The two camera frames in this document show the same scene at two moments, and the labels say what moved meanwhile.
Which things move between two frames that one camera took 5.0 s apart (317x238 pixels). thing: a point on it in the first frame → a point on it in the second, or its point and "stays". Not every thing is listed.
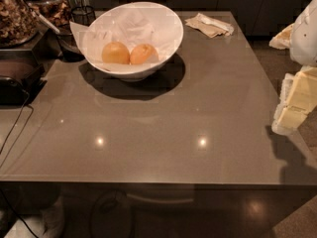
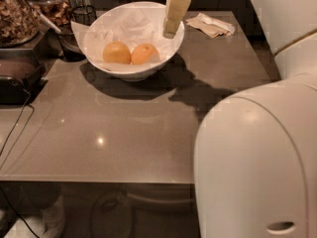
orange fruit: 143,54 stays
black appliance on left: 21,76 stays
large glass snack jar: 18,24 stays
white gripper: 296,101 → 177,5
